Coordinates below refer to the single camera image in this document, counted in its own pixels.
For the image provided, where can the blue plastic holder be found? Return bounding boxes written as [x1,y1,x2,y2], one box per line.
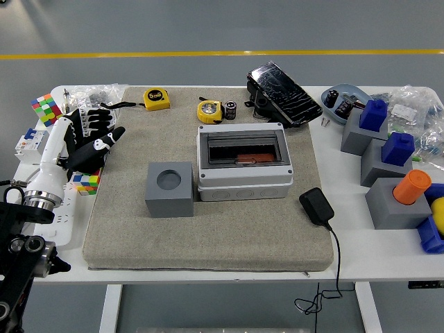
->
[416,182,444,255]

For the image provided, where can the yellow round tape measure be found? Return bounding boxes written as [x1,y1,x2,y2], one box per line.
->
[196,99,223,125]

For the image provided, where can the clear bags of small parts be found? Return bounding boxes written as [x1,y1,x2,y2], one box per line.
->
[369,85,444,164]

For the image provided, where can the grey block holder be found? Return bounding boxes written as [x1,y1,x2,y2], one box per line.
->
[340,110,389,156]
[364,177,433,230]
[359,137,414,188]

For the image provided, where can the white power cable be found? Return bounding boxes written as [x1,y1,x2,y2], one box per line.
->
[10,165,44,187]

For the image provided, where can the clear plastic bag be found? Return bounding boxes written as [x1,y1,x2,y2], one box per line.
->
[67,83,131,112]

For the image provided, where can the small multicolour puzzle cube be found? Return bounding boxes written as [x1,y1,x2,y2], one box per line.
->
[72,168,103,197]

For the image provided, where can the orange cylinder battery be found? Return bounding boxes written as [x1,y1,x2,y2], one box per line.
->
[392,169,433,206]
[235,153,278,166]

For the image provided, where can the smoky transparent box lid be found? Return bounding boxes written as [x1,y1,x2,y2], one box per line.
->
[204,132,284,168]

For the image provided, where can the large multicolour puzzle cube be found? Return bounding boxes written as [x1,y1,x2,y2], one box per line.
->
[30,93,66,128]

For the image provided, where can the black table control panel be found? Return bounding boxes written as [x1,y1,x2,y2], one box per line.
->
[407,281,444,290]

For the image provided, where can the yellow square tape measure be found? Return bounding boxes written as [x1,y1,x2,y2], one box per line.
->
[143,87,172,112]

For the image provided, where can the black cracked screen device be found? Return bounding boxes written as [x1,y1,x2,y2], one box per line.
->
[246,61,324,129]

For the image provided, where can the white power strip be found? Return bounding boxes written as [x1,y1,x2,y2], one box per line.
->
[33,166,80,248]

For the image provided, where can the white table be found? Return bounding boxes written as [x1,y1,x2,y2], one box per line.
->
[0,85,444,333]

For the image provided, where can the white circuit breaker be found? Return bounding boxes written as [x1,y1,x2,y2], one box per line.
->
[14,127,53,164]

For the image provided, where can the black stand under device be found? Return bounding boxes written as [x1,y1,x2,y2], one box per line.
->
[245,80,278,121]

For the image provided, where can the grey-brown fabric mat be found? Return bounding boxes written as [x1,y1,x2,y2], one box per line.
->
[83,85,335,272]

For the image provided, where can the yellow rounded object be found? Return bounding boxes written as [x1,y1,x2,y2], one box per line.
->
[429,197,444,239]

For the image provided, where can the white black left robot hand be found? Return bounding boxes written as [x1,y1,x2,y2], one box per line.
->
[24,108,126,204]

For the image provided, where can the black tape measure strap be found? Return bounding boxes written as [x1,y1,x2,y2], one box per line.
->
[99,100,146,111]

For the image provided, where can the black adapter cord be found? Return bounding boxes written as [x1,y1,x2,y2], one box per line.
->
[294,221,344,315]

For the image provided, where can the grey plastic junction box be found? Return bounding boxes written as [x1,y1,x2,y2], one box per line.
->
[196,121,294,202]

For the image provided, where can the blue square battery block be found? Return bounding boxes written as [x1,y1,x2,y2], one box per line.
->
[359,99,389,132]
[381,131,416,166]

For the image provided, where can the blue-grey oval tray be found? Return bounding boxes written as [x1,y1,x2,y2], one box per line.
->
[321,83,370,126]

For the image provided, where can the grey block with round hole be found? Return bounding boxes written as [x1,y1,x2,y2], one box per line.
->
[144,160,195,219]

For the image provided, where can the black power adapter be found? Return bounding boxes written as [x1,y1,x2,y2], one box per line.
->
[298,187,336,227]

